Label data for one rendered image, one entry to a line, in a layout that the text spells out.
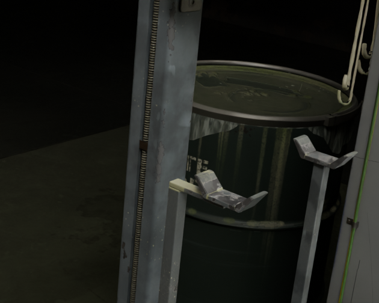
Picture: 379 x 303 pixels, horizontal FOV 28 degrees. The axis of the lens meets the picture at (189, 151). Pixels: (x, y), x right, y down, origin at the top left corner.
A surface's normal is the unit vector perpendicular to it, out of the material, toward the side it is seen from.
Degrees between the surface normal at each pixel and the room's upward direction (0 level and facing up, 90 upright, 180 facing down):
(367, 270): 90
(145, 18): 90
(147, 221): 90
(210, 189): 45
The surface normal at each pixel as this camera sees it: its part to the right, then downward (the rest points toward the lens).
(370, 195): -0.64, 0.21
